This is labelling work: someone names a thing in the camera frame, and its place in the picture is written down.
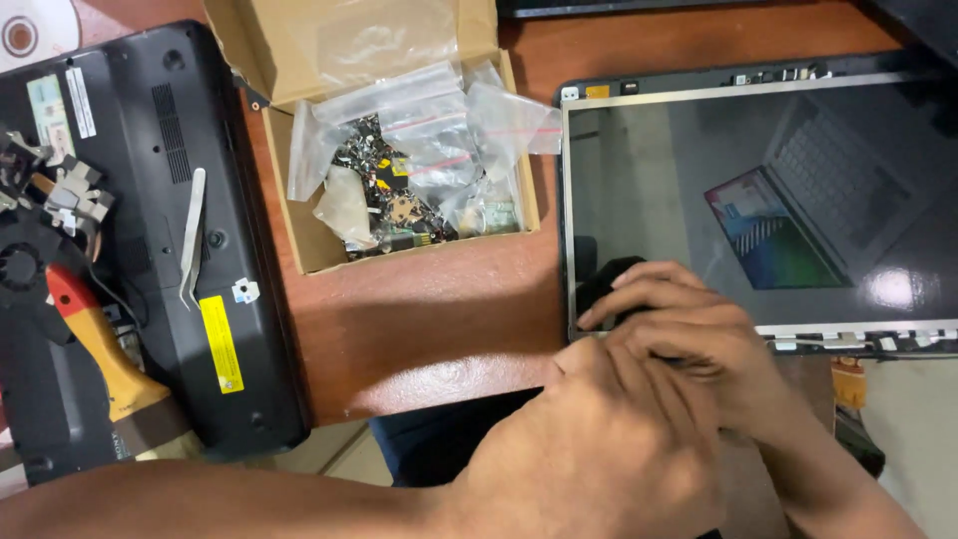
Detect person's right hand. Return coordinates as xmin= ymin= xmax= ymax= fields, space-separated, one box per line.
xmin=576 ymin=260 xmax=796 ymax=444

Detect pile of clear plastic bags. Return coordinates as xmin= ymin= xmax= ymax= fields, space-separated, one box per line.
xmin=287 ymin=60 xmax=564 ymax=253

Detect black device corner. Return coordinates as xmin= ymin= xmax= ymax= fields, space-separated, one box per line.
xmin=857 ymin=0 xmax=958 ymax=72

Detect grey metal hinge brackets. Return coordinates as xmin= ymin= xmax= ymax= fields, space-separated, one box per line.
xmin=0 ymin=129 xmax=116 ymax=239

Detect silver metal tweezers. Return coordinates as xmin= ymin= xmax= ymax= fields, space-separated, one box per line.
xmin=178 ymin=168 xmax=208 ymax=311

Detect black metal hinge piece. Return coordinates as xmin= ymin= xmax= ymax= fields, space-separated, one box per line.
xmin=231 ymin=66 xmax=271 ymax=111

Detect laptop screen panel with frame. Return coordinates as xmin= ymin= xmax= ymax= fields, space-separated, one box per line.
xmin=554 ymin=48 xmax=958 ymax=362

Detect black laptop edge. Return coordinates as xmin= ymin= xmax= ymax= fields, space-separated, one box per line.
xmin=496 ymin=0 xmax=757 ymax=19

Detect person's left hand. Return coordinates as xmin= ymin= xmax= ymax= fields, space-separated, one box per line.
xmin=449 ymin=328 xmax=727 ymax=539

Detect white compact disc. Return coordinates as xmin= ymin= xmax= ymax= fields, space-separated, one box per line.
xmin=0 ymin=0 xmax=82 ymax=75

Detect orange handled brush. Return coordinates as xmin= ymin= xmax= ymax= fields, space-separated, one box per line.
xmin=45 ymin=264 xmax=205 ymax=462

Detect brown cardboard box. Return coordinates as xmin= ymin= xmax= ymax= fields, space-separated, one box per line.
xmin=203 ymin=0 xmax=542 ymax=276

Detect orange flex cable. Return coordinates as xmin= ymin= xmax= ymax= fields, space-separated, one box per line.
xmin=830 ymin=357 xmax=868 ymax=412

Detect black laptop base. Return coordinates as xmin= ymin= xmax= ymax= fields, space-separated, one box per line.
xmin=0 ymin=20 xmax=313 ymax=488

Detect person's dark blue trousers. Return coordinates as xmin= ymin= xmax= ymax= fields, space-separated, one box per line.
xmin=369 ymin=387 xmax=549 ymax=489

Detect black cooling fan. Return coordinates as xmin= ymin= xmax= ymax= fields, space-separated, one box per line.
xmin=0 ymin=241 xmax=47 ymax=294

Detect heap of small electronic parts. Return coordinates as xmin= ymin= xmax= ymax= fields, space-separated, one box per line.
xmin=329 ymin=112 xmax=462 ymax=261

